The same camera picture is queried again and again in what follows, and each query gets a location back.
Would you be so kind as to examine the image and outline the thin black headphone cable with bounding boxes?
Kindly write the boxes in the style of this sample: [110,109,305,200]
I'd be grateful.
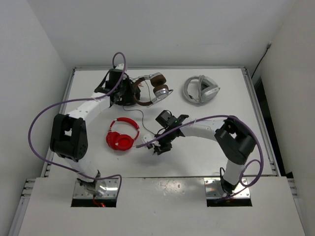
[123,77,158,136]

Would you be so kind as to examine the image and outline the brown silver headphones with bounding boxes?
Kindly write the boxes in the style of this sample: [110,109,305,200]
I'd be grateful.
[132,72,173,107]

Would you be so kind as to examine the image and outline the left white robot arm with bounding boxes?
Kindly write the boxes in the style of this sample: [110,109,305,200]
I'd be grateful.
[50,63,140,192]

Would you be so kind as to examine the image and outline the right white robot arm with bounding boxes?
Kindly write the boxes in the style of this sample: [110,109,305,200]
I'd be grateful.
[142,110,256,195]

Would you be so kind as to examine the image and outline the red headphones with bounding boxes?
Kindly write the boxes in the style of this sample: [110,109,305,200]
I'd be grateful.
[105,117,140,151]

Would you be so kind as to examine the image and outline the white grey headphones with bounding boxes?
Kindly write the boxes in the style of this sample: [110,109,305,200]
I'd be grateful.
[182,75,220,105]

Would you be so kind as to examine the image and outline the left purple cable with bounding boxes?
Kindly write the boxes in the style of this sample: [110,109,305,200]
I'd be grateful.
[28,52,127,195]

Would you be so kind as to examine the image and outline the purple cable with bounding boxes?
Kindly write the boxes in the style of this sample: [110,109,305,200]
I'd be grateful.
[135,115,264,201]
[28,52,127,195]

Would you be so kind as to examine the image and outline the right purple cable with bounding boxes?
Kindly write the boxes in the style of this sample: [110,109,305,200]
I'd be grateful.
[135,115,264,201]

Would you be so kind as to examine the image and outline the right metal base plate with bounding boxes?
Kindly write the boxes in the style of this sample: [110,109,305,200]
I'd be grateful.
[204,177,251,200]

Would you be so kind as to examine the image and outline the metal base plate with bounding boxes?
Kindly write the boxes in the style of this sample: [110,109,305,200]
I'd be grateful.
[73,178,120,200]
[204,177,251,200]

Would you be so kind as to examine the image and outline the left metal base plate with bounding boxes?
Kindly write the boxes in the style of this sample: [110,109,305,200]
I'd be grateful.
[73,178,120,200]

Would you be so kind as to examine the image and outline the black wall cable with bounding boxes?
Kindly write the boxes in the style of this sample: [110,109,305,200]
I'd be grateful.
[251,43,272,79]

